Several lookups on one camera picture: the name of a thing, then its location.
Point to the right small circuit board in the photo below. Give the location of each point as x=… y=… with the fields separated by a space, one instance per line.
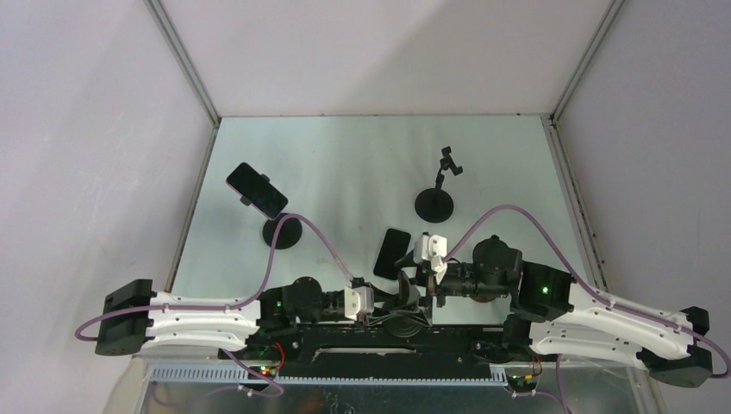
x=523 y=385

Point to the left small circuit board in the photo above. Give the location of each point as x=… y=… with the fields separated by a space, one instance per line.
x=262 y=372

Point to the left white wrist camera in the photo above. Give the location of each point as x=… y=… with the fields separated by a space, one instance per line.
x=359 y=301

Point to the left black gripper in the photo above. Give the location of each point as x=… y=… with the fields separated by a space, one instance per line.
x=388 y=302

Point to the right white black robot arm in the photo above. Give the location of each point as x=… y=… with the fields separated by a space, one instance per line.
x=552 y=314

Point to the teal blue phone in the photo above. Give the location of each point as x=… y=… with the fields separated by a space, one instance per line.
x=394 y=247

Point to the brown base phone stand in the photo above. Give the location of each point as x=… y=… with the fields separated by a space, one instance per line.
x=484 y=299

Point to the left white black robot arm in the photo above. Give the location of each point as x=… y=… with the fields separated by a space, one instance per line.
x=137 y=317

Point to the black front mounting rail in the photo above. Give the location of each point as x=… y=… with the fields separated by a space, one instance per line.
x=343 y=352

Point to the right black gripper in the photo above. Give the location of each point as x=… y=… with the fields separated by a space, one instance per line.
x=434 y=288

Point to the small circuit board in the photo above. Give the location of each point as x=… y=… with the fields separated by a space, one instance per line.
x=262 y=372
x=523 y=385

